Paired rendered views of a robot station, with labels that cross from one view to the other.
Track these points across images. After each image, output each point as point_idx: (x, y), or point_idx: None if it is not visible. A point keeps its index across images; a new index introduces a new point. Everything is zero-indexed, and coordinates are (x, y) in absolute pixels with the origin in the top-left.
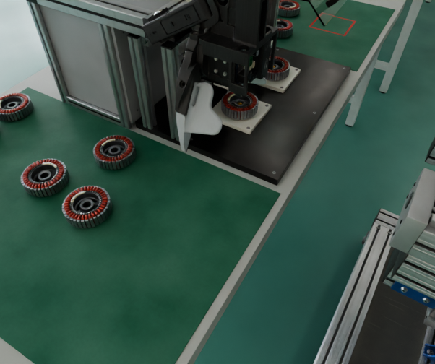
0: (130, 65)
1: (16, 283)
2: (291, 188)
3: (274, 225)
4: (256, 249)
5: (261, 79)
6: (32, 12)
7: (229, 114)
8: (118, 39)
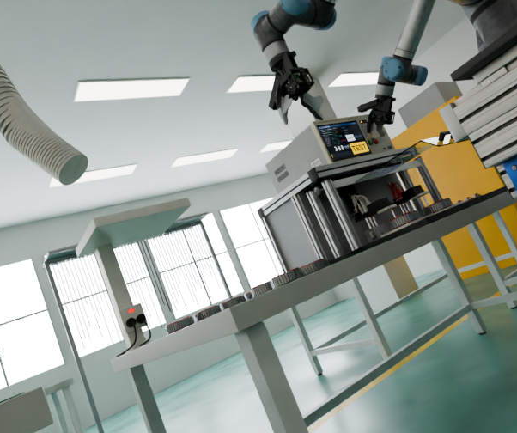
0: (316, 219)
1: None
2: (440, 219)
3: (430, 240)
4: (400, 236)
5: (319, 98)
6: (264, 224)
7: (394, 223)
8: (303, 201)
